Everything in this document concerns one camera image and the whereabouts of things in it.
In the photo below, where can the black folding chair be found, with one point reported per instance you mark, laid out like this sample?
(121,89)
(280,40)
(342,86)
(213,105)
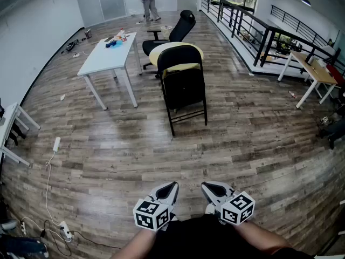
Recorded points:
(186,90)

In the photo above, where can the dark blue fabric bundle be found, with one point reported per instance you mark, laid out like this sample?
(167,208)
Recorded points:
(21,247)

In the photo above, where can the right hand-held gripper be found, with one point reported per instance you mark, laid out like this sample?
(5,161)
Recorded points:
(237,208)

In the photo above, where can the plastic bottle with red label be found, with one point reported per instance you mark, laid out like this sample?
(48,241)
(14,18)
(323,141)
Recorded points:
(293,94)

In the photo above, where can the black metal railing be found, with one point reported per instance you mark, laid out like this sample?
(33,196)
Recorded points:
(271,9)
(266,43)

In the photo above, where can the person's right forearm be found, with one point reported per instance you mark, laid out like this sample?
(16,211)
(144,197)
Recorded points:
(264,239)

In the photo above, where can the round yellow wooden table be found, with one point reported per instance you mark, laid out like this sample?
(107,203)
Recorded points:
(154,54)

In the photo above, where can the person's left forearm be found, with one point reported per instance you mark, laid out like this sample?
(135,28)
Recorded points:
(134,244)

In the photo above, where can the black dome pendant lamp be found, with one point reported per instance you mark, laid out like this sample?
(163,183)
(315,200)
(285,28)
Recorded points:
(306,2)

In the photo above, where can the frosted glass partition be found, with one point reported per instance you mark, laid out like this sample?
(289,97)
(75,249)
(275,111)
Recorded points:
(113,1)

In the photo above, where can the white rectangular table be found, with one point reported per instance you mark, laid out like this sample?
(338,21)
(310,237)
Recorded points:
(107,58)

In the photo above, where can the person's black shirt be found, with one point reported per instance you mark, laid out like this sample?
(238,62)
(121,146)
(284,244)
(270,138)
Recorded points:
(202,239)

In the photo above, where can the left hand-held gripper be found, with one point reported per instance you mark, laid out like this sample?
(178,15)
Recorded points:
(151,214)

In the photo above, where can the black office chair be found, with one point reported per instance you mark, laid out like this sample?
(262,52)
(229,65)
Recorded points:
(183,28)

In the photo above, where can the small white table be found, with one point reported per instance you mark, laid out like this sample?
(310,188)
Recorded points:
(8,123)

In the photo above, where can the black phone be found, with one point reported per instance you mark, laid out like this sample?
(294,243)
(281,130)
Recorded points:
(109,39)

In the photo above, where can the wooden top white-legged desk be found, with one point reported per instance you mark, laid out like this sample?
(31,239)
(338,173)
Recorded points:
(315,69)

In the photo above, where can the white waste basket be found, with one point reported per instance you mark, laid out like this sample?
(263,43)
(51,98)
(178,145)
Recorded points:
(166,31)

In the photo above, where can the crumpled white paper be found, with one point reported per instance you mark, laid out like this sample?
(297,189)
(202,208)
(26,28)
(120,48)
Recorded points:
(62,97)

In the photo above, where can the blue cloth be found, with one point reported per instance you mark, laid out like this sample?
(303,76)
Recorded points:
(114,44)

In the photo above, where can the green indoor plant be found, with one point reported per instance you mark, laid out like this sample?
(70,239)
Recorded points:
(284,40)

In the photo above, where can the dark metal kettle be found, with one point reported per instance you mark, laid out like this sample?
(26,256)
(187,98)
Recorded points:
(310,57)

